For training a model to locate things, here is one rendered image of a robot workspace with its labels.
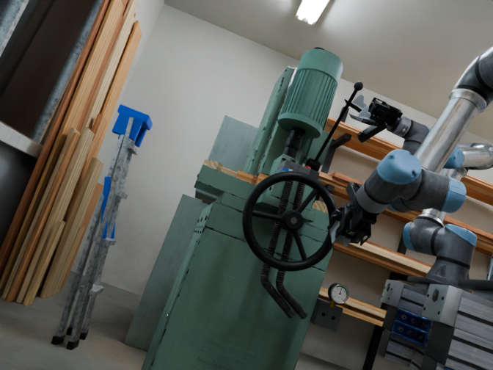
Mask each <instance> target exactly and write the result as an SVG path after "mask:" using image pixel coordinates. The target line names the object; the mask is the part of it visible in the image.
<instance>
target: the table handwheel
mask: <svg viewBox="0 0 493 370"><path fill-rule="evenodd" d="M282 181H298V182H301V183H303V184H306V185H308V186H310V187H312V188H313V190H312V192H311V193H310V194H309V195H308V196H307V198H306V199H305V200H304V202H303V203H302V204H301V205H300V206H299V207H298V208H297V210H290V211H285V212H284V213H283V214H282V215H276V214H268V213H264V212H261V211H255V210H253V209H254V207H255V204H256V202H257V200H258V198H259V197H260V196H261V194H262V193H263V192H264V191H265V190H266V189H268V188H269V187H270V186H272V185H274V184H276V183H279V182H282ZM317 193H318V194H319V195H320V196H321V197H322V199H323V200H324V202H325V204H326V207H327V210H328V213H329V225H330V217H331V214H332V212H334V211H335V210H336V208H337V206H336V204H335V201H334V199H333V197H332V196H331V194H330V193H329V191H328V190H327V188H326V187H325V186H324V185H323V184H322V183H321V182H319V181H318V180H316V179H315V178H313V177H312V176H309V175H307V174H304V173H299V172H294V171H286V172H281V173H275V174H273V175H270V176H269V177H267V178H265V179H263V180H262V181H261V182H260V183H259V184H258V185H256V187H255V188H254V189H253V190H252V191H251V192H250V194H249V196H248V198H247V199H246V202H245V205H244V210H243V216H242V225H243V231H244V236H245V239H246V242H247V244H248V245H249V247H250V249H251V250H252V252H253V253H254V254H255V255H256V256H257V257H258V258H259V259H260V260H261V261H262V262H263V263H265V264H267V265H269V266H270V267H273V268H275V269H278V270H282V271H289V272H295V271H300V270H304V269H308V268H310V267H312V266H314V265H316V264H317V263H318V262H320V261H321V260H322V259H323V258H325V256H326V255H327V254H328V253H329V251H330V250H331V249H332V247H333V245H334V244H333V243H332V238H331V236H330V231H328V234H327V236H326V239H325V241H324V243H323V244H322V246H321V247H320V248H319V249H318V251H316V252H315V253H314V254H313V255H311V256H310V257H307V255H306V252H305V250H304V247H303V244H302V241H301V238H300V235H299V232H298V229H300V228H301V227H302V225H303V221H304V220H303V216H302V215H301V213H302V212H303V211H304V209H305V208H306V207H307V205H308V204H309V202H310V201H311V200H312V199H313V198H314V197H315V196H316V194H317ZM252 216H254V217H262V218H266V219H270V220H271V224H272V225H273V226H274V224H275V220H276V221H279V222H280V224H281V226H282V228H283V229H285V230H287V231H292V233H293V236H294V238H295V240H296V243H297V246H298V248H299V252H300V255H301V257H302V260H300V261H282V260H279V259H277V258H275V257H273V256H271V255H269V254H268V253H267V252H266V251H265V250H264V249H263V248H262V247H261V246H260V245H259V243H258V241H257V239H256V238H255V235H254V231H253V228H252Z"/></svg>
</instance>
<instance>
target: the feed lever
mask: <svg viewBox="0 0 493 370"><path fill-rule="evenodd" d="M362 88H363V83H362V82H360V81H358V82H356V83H355V84H354V91H353V93H352V94H351V97H350V98H349V100H348V102H347V104H346V105H345V107H344V109H343V111H342V112H341V114H340V116H339V118H338V119H337V121H336V123H335V124H334V126H333V128H332V130H331V131H330V133H329V135H328V137H327V138H326V140H325V142H324V144H323V145H322V147H321V149H320V150H319V152H318V155H317V156H316V158H315V159H311V158H309V159H308V160H307V162H306V166H308V167H310V168H311V170H314V171H317V172H318V171H319V169H320V166H321V163H320V162H319V161H318V159H319V158H320V156H321V154H322V153H323V151H324V148H325V147H326V145H327V143H328V142H329V140H330V139H331V137H332V135H333V134H334V132H335V129H336V128H337V126H338V125H339V123H340V121H341V120H342V118H343V116H344V114H345V113H346V111H347V109H348V107H349V106H350V104H351V102H352V101H353V99H354V97H355V95H356V94H357V92H358V91H360V90H361V89H362Z"/></svg>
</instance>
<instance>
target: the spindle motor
mask: <svg viewBox="0 0 493 370"><path fill-rule="evenodd" d="M342 72H343V63H342V61H341V59H340V58H339V57H338V56H336V55H335V54H333V53H332V52H329V51H326V50H323V49H310V50H308V51H306V52H305V53H303V54H302V57H301V59H300V62H299V65H298V68H297V70H296V74H295V76H294V78H293V81H292V84H291V87H290V89H289V92H288V95H287V98H286V100H285V103H284V106H283V108H282V111H281V114H280V117H279V120H278V124H279V126H280V127H281V128H283V129H284V130H286V131H287V132H289V133H291V127H293V126H295V127H299V128H302V129H304V130H305V131H306V133H305V135H304V136H303V137H304V138H309V139H315V138H319V137H320V135H321V132H322V129H323V127H324V124H325V121H326V117H327V115H328V112H329V108H330V106H331V104H332V100H333V98H334V95H335V91H336V89H337V86H338V83H339V81H340V77H341V75H342Z"/></svg>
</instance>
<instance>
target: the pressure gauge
mask: <svg viewBox="0 0 493 370"><path fill-rule="evenodd" d="M341 289H342V290H341ZM340 291H341V294H339V293H340ZM328 296H329V298H330V300H331V302H330V307H331V308H334V307H335V303H337V304H343V303H344V302H346V301H347V299H348V297H349V291H348V288H347V287H346V286H345V285H343V284H340V283H333V284H332V285H331V286H330V287H329V289H328Z"/></svg>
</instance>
